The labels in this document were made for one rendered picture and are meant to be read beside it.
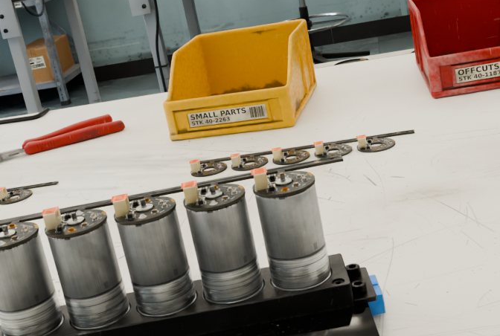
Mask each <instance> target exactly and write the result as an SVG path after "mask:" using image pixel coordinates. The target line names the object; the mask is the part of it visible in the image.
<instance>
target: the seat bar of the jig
mask: <svg viewBox="0 0 500 336"><path fill-rule="evenodd" d="M328 258H329V263H330V270H331V277H330V278H329V280H327V281H326V282H324V283H322V284H320V285H318V286H316V287H314V288H310V289H306V290H302V291H282V290H279V289H277V288H275V287H274V286H273V285H272V279H271V275H270V271H269V267H265V268H261V269H260V270H261V274H262V278H263V285H264V287H263V290H262V291H261V292H260V293H258V294H256V295H255V296H253V297H251V298H249V299H247V300H244V301H241V302H238V303H230V304H216V303H210V302H208V301H207V300H206V299H205V293H204V290H203V286H202V281H201V280H194V281H193V284H194V287H195V291H196V296H197V298H196V301H195V302H194V303H193V304H192V305H191V306H189V307H188V308H186V309H184V310H182V311H180V312H177V313H175V314H171V315H167V316H163V317H146V316H143V315H141V314H139V313H138V307H137V304H136V301H135V295H134V292H130V293H126V295H127V298H128V301H129V307H130V310H129V313H128V314H127V315H126V316H125V317H123V318H122V319H120V320H119V321H117V322H115V323H113V324H111V325H108V326H104V327H102V328H99V329H90V330H81V329H75V328H74V327H72V325H71V321H70V317H69V315H68V310H67V307H66V305H63V306H60V308H61V310H62V315H63V318H64V321H63V323H62V325H61V326H60V327H59V328H58V329H56V330H55V331H53V332H52V333H50V334H48V335H46V336H197V335H203V334H208V333H212V332H220V331H224V330H229V329H235V328H240V327H244V326H252V325H256V324H260V323H268V322H272V321H276V320H284V319H288V318H292V317H300V316H304V315H308V314H316V313H320V312H324V311H332V310H336V309H341V308H348V307H352V306H354V300H353V292H352V287H351V283H350V279H349V276H348V274H347V269H346V267H345V264H344V260H343V258H342V255H341V254H340V253H337V254H333V255H329V256H328Z"/></svg>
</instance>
